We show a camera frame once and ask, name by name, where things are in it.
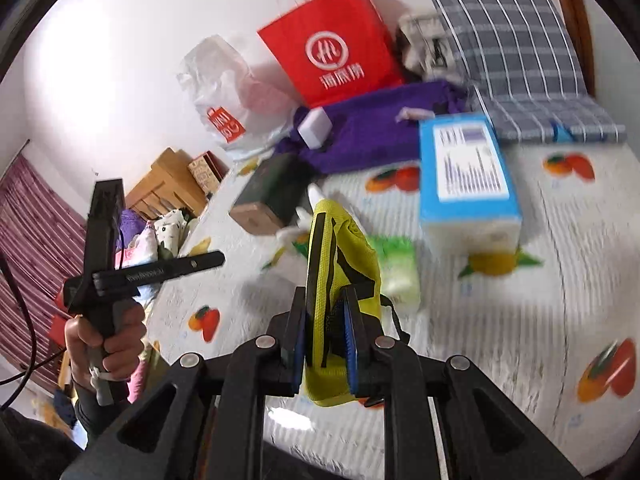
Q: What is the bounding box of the person's left forearm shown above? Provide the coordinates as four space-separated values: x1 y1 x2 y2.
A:
72 380 133 448

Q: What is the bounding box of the red paper bag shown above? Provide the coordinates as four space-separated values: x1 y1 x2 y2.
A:
257 0 406 109

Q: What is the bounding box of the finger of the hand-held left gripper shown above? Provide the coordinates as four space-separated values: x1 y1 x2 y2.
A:
160 251 226 276

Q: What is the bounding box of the wooden door frame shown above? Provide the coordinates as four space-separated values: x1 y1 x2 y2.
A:
545 0 598 96

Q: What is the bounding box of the purple plush toy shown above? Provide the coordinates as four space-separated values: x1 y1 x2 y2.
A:
120 210 147 242

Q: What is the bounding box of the dark green tea box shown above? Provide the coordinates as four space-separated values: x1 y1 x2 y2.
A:
229 152 311 237

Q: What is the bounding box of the white dotted cloth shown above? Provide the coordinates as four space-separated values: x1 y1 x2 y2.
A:
152 210 188 261

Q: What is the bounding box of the purple towel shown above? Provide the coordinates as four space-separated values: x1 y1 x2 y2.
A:
275 80 473 176

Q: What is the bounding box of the white foam block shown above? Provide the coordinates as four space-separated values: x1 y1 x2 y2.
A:
297 108 332 148

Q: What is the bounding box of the green tissue packet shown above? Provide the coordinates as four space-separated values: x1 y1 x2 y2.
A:
367 236 422 311

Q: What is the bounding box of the wooden headboard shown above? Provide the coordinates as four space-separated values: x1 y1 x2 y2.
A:
125 147 208 221

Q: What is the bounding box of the grey plaid cushion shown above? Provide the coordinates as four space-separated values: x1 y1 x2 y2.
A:
430 0 628 143

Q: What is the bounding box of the beige backpack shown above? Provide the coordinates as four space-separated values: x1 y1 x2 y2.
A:
397 10 451 81

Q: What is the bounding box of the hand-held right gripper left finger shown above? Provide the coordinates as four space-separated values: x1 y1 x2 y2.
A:
60 287 307 480

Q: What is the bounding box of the black cable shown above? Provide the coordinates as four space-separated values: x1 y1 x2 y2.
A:
0 250 68 386

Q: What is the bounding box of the striped maroon curtain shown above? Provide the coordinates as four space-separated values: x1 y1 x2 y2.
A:
0 155 91 391

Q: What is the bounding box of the person's left hand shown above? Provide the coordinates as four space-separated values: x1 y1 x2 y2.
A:
65 304 148 387

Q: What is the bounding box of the blue tissue pack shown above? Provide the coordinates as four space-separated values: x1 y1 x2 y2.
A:
417 114 523 256

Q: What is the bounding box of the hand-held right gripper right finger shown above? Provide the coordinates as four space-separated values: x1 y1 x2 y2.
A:
341 285 586 480

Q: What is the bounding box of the patterned book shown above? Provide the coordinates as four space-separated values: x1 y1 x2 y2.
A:
187 152 231 196

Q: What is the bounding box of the white plastic shopping bag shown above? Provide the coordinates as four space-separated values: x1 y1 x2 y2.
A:
176 35 301 156

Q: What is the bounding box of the yellow mesh pouch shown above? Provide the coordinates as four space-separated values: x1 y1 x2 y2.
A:
300 199 406 408

